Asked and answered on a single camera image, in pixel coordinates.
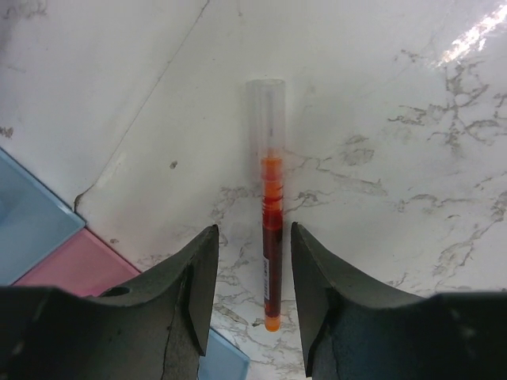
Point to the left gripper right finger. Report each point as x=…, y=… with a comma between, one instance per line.
x=353, y=326

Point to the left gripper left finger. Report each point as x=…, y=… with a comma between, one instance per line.
x=154, y=326

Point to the light blue drawer box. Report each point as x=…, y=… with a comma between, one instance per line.
x=223, y=361

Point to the pink drawer box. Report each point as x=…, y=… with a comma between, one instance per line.
x=84, y=265

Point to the sky blue drawer box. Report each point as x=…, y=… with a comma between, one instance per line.
x=34, y=221

